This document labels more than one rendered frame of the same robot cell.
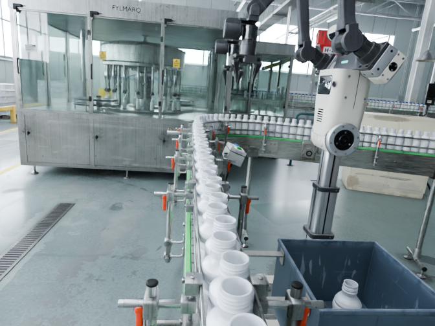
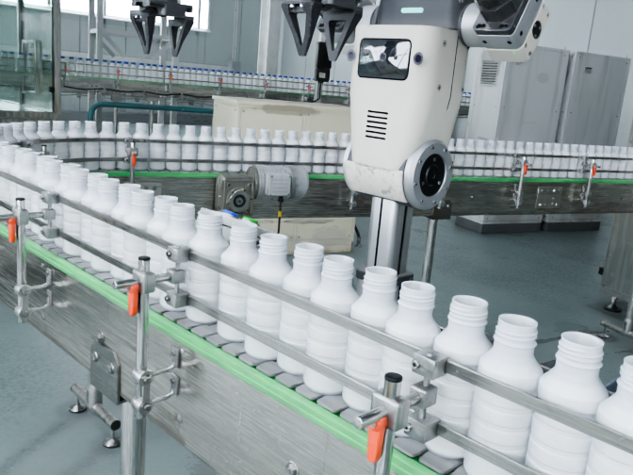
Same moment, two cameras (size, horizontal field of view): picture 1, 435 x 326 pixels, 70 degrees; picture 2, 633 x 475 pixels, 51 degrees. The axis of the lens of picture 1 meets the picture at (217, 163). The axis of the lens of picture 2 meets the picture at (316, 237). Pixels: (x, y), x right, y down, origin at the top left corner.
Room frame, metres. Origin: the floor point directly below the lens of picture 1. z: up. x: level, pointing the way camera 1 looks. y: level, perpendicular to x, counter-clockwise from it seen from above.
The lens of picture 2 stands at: (0.43, 0.55, 1.37)
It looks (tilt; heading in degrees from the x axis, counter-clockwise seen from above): 13 degrees down; 321
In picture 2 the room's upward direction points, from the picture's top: 5 degrees clockwise
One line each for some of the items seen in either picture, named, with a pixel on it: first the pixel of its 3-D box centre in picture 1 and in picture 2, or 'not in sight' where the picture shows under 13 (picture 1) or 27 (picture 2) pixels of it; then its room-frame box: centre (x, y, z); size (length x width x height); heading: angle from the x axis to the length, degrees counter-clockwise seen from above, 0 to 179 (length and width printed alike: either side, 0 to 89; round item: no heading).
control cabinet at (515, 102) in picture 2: not in sight; (509, 138); (4.65, -5.34, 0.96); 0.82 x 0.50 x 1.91; 78
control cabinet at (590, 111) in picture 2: not in sight; (572, 141); (4.46, -6.22, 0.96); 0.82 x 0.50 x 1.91; 78
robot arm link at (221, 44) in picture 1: (226, 42); not in sight; (1.68, 0.00, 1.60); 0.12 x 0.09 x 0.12; 97
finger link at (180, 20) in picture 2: (235, 76); (170, 31); (1.69, -0.06, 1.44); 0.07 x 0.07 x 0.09; 6
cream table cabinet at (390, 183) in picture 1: (386, 152); (284, 175); (4.82, -2.62, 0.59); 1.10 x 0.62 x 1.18; 78
